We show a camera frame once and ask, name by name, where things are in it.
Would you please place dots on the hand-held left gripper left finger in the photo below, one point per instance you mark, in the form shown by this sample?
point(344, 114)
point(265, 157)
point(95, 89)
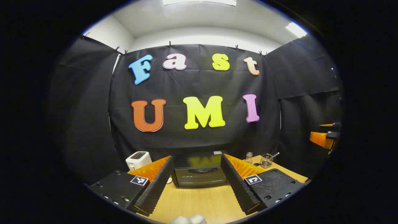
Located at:
point(155, 189)

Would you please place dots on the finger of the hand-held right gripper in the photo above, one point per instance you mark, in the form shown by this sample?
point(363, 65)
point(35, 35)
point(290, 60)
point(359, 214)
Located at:
point(326, 125)
point(320, 139)

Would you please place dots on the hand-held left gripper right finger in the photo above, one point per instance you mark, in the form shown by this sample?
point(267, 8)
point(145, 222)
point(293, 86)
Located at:
point(238, 186)

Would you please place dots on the black electric oven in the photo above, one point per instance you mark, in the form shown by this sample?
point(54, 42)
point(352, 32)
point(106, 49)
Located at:
point(199, 179)

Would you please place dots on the glass bottle yellow label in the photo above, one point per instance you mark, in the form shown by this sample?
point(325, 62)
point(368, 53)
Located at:
point(248, 159)

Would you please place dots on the white toaster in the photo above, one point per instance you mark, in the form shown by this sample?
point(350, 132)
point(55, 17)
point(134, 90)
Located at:
point(136, 159)

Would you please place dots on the white spoon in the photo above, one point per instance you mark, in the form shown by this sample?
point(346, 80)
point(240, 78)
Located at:
point(276, 154)

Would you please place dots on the ceiling light panel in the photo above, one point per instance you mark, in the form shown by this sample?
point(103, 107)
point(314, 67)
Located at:
point(296, 30)
point(199, 2)

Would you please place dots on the black backdrop cloth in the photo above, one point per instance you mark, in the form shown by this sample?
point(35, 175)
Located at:
point(174, 84)

